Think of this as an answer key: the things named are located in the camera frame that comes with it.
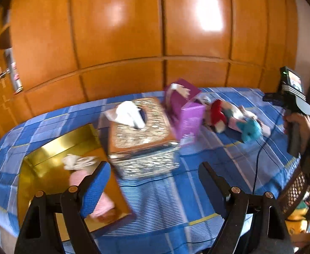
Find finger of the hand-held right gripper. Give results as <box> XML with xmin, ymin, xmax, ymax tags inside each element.
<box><xmin>263</xmin><ymin>92</ymin><xmax>284</xmax><ymax>105</ymax></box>

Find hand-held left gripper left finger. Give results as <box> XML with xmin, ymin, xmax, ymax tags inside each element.
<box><xmin>14</xmin><ymin>161</ymin><xmax>111</xmax><ymax>254</ymax></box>

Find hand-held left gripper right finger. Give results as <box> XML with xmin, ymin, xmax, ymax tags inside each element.
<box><xmin>199</xmin><ymin>161</ymin><xmax>296</xmax><ymax>254</ymax></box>

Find pink sock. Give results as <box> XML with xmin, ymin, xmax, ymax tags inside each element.
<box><xmin>69</xmin><ymin>169</ymin><xmax>116</xmax><ymax>222</ymax></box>

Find gold tray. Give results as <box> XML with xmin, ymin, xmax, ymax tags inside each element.
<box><xmin>17</xmin><ymin>124</ymin><xmax>136</xmax><ymax>234</ymax></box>

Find person's right hand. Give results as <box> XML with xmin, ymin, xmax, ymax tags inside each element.
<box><xmin>283</xmin><ymin>112</ymin><xmax>310</xmax><ymax>141</ymax></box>

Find white socks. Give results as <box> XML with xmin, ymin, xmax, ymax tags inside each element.
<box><xmin>62</xmin><ymin>153</ymin><xmax>98</xmax><ymax>171</ymax></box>

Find teal plush toy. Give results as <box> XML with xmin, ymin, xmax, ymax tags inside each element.
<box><xmin>238</xmin><ymin>118</ymin><xmax>271</xmax><ymax>142</ymax></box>

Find blue plaid bed sheet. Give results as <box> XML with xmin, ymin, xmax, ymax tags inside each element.
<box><xmin>0</xmin><ymin>86</ymin><xmax>310</xmax><ymax>254</ymax></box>

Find ornate gold tissue box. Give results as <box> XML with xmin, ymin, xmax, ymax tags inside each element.
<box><xmin>107</xmin><ymin>97</ymin><xmax>181</xmax><ymax>181</ymax></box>

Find purple tissue box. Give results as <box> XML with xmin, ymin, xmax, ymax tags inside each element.
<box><xmin>162</xmin><ymin>78</ymin><xmax>206</xmax><ymax>145</ymax></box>

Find white tissue in purple box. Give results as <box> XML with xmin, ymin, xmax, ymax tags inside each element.
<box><xmin>170</xmin><ymin>83</ymin><xmax>190</xmax><ymax>96</ymax></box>

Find yellow toy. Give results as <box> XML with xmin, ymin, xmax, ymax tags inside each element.
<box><xmin>287</xmin><ymin>190</ymin><xmax>310</xmax><ymax>242</ymax></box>

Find wooden wardrobe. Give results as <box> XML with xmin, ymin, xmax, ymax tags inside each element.
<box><xmin>8</xmin><ymin>0</ymin><xmax>300</xmax><ymax>117</ymax></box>

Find black cable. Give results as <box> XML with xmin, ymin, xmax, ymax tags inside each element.
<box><xmin>252</xmin><ymin>111</ymin><xmax>286</xmax><ymax>195</ymax></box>

